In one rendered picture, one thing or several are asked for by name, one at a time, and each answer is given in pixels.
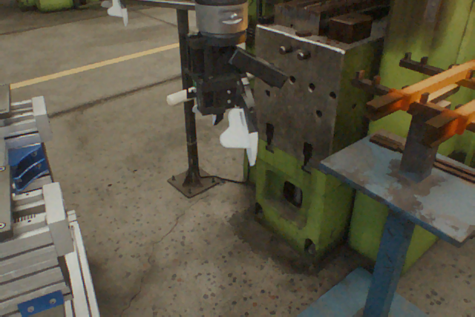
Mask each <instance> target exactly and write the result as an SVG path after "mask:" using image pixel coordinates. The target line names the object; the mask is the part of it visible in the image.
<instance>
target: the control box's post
mask: <svg viewBox="0 0 475 317"><path fill-rule="evenodd" d="M177 32H178V39H179V49H180V67H181V77H182V87H183V91H184V90H185V89H186V82H185V72H184V69H186V68H188V65H187V54H186V34H189V11H188V10H180V9H177ZM188 87H189V89H190V88H192V82H191V77H188ZM183 105H184V115H185V125H186V142H189V143H193V142H195V141H196V139H195V128H194V112H193V111H192V109H193V107H194V106H193V99H192V100H189V101H187V102H184V103H183ZM187 153H188V163H189V169H191V181H192V182H193V183H194V170H195V169H196V170H197V152H196V143H195V144H192V145H188V144H187Z"/></svg>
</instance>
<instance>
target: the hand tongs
mask: <svg viewBox="0 0 475 317"><path fill-rule="evenodd" d="M369 142H372V143H375V144H376V145H379V146H382V147H384V148H387V149H390V150H391V151H397V150H398V151H399V152H400V153H402V154H403V151H404V146H403V145H402V143H400V142H398V141H395V140H392V139H390V138H388V137H384V136H382V135H380V134H374V135H373V136H372V137H371V138H370V139H369ZM435 161H436V162H438V163H441V164H444V165H446V166H450V167H451V168H453V169H456V170H459V171H462V172H464V173H466V174H469V175H472V176H474V177H475V172H474V171H471V170H468V169H465V168H463V167H461V166H458V165H455V164H452V163H450V162H448V161H446V160H443V159H440V158H438V157H436V159H435ZM438 163H435V162H434V164H433V166H434V167H437V168H438V169H441V170H444V171H447V172H449V173H451V174H454V175H456V176H458V177H461V178H463V179H466V180H469V181H471V182H473V183H475V178H473V177H470V176H467V175H466V174H463V173H460V172H458V171H455V170H453V169H450V168H448V167H446V166H443V165H440V164H438Z"/></svg>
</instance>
